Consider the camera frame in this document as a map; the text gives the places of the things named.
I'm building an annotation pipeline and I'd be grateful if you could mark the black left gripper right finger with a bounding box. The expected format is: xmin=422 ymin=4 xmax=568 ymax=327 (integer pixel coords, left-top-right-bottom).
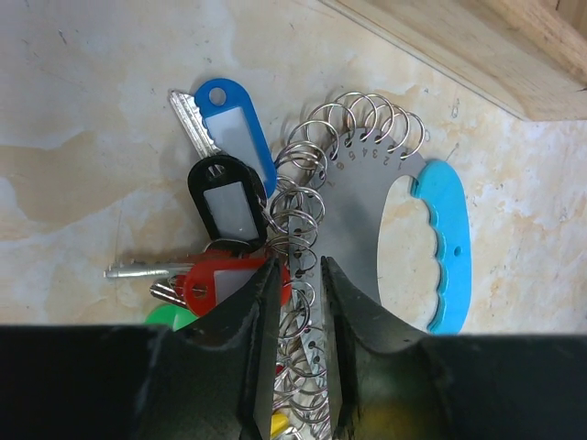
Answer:
xmin=320 ymin=258 xmax=586 ymax=439

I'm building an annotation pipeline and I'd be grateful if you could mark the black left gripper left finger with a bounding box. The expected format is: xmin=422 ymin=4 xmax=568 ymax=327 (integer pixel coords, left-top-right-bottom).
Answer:
xmin=1 ymin=258 xmax=282 ymax=439

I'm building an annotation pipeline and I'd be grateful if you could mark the blue key tag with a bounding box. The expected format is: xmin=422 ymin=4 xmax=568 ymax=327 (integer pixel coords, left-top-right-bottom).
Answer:
xmin=194 ymin=78 xmax=277 ymax=196

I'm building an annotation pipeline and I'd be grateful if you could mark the green key tag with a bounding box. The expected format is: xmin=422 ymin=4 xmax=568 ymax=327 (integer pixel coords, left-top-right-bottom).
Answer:
xmin=145 ymin=303 xmax=197 ymax=331

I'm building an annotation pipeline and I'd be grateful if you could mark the yellow key tag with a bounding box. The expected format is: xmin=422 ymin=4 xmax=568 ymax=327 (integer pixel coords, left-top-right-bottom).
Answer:
xmin=270 ymin=412 xmax=290 ymax=439

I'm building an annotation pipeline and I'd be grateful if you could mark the red key tag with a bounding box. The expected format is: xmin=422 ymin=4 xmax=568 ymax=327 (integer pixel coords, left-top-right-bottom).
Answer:
xmin=175 ymin=251 xmax=267 ymax=317

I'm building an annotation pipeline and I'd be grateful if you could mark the long silver key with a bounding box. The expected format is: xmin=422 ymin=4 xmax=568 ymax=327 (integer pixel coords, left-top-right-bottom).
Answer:
xmin=104 ymin=261 xmax=193 ymax=280

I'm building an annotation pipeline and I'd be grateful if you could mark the black key tag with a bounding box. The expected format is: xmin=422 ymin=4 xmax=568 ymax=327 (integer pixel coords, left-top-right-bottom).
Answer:
xmin=187 ymin=154 xmax=267 ymax=251

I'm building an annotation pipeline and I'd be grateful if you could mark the wooden clothes rack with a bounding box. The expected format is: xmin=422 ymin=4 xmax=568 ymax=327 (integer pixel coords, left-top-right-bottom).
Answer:
xmin=328 ymin=1 xmax=586 ymax=122

